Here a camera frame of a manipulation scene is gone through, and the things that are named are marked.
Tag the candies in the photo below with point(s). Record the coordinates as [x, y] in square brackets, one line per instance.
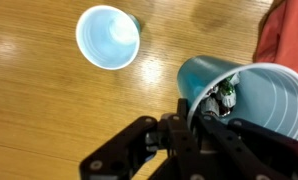
[221, 98]

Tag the salmon pink cloth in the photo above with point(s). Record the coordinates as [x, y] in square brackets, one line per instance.
[278, 39]

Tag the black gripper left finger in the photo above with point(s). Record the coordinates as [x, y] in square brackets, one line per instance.
[122, 156]

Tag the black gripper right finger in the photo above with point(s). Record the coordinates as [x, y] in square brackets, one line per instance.
[257, 153]

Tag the teal plastic cup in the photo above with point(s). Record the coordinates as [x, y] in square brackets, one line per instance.
[108, 37]
[266, 95]

